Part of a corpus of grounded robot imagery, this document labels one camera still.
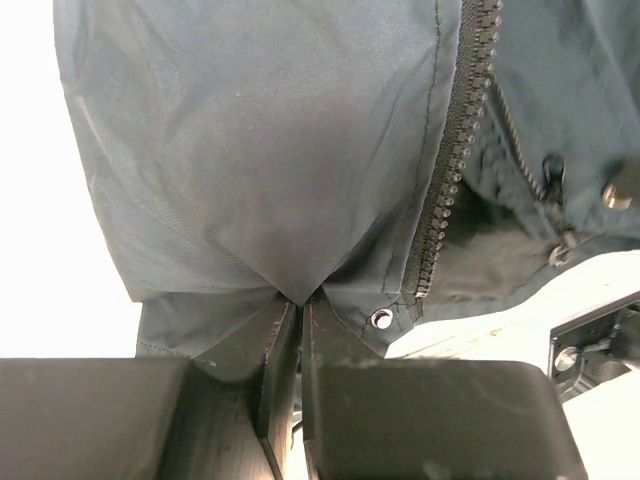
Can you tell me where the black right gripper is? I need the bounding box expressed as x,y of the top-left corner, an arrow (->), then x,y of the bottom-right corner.
548,304 -> 639,403

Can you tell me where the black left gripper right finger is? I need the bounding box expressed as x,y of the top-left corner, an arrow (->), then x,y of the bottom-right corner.
301,299 -> 587,480

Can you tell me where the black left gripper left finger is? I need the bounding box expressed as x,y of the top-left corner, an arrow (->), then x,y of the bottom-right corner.
1,299 -> 298,479

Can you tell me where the grey gradient hooded jacket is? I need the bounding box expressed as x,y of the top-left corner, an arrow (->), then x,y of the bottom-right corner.
53,1 -> 639,362

